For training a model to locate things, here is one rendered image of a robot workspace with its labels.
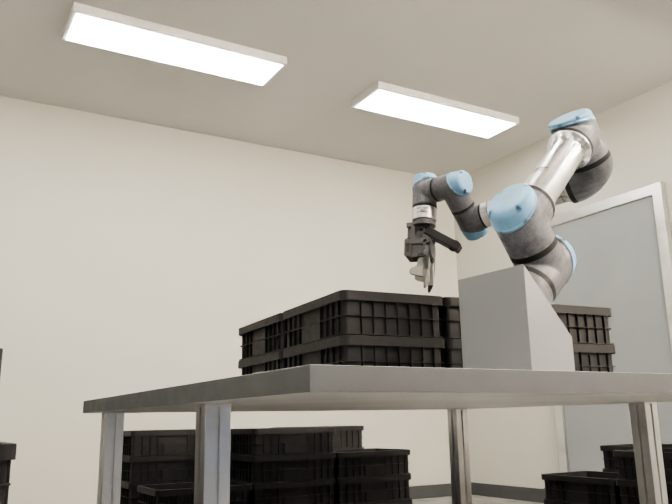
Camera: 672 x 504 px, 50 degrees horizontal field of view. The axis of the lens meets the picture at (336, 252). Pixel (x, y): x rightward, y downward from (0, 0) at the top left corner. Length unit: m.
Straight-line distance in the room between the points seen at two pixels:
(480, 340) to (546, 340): 0.15
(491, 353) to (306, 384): 0.62
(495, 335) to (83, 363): 3.78
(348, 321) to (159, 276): 3.58
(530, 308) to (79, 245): 3.99
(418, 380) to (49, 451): 4.01
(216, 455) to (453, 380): 0.62
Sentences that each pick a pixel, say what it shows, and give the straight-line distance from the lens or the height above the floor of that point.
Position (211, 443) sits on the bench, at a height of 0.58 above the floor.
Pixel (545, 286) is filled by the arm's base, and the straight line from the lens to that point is 1.67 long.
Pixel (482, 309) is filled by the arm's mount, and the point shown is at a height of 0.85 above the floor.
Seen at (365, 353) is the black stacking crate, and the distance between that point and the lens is 1.76.
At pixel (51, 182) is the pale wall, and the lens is 5.23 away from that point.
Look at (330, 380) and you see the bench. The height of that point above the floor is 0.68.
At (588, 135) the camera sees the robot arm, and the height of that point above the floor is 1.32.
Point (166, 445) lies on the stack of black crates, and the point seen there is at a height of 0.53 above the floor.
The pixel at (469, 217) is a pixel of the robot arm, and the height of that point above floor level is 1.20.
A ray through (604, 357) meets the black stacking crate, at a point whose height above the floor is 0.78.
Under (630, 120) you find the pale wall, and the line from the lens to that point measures 5.49.
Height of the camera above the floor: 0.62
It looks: 13 degrees up
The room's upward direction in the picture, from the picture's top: 1 degrees counter-clockwise
